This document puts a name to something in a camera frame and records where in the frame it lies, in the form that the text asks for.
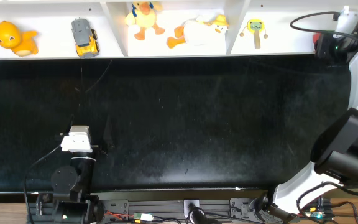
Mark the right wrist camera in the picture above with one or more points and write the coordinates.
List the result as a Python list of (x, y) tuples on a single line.
[(346, 20)]

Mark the mounting rail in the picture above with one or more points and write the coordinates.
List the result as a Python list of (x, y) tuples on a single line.
[(166, 210)]

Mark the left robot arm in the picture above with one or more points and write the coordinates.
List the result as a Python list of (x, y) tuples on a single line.
[(73, 183)]

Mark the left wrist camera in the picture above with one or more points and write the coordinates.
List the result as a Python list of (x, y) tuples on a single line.
[(77, 140)]

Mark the white plush duck with hat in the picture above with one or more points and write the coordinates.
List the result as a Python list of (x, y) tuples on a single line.
[(200, 32)]

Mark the grey and yellow toy truck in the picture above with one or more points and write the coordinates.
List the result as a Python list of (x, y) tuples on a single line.
[(84, 35)]

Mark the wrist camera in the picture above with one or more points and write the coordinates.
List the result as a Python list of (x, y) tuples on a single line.
[(77, 140), (346, 20)]

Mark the yellow wooden rattle drum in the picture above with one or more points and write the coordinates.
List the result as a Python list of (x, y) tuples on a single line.
[(256, 28)]

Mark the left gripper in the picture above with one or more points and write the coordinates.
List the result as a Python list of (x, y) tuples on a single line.
[(99, 150)]

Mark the yellow plush duck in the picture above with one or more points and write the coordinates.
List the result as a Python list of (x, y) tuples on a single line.
[(145, 18)]

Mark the yellow rubber duck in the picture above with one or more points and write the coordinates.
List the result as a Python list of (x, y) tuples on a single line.
[(11, 37)]

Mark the white shelf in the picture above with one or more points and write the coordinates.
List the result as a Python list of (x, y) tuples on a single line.
[(51, 31)]

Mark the many-coloured puzzle cube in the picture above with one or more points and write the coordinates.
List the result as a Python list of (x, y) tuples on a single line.
[(314, 37)]

